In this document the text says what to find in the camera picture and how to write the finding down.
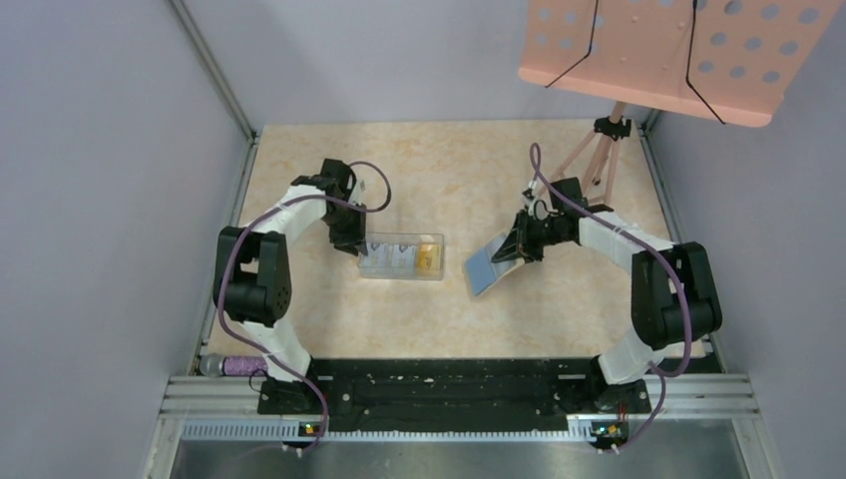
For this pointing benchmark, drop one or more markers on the pink tripod stand legs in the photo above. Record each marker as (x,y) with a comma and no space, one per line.
(607,134)

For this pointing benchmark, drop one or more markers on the pink music stand desk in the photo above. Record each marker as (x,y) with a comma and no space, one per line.
(728,61)

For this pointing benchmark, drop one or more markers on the aluminium frame rail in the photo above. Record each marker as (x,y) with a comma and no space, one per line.
(709,427)

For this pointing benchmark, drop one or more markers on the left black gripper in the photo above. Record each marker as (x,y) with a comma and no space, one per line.
(352,239)

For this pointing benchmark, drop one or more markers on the purple glitter microphone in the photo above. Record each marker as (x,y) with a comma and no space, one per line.
(216,365)

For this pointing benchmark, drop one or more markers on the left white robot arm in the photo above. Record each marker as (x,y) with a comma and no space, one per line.
(252,283)

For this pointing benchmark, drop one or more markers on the clear plastic card tray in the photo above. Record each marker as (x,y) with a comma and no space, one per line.
(396,273)

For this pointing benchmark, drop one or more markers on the silver vip card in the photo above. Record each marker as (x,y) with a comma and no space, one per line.
(404,256)
(378,255)

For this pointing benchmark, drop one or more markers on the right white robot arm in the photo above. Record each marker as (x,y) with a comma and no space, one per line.
(674,301)

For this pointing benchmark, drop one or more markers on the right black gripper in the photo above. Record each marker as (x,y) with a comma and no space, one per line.
(519,242)

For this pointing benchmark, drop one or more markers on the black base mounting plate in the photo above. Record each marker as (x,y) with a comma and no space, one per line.
(453,395)

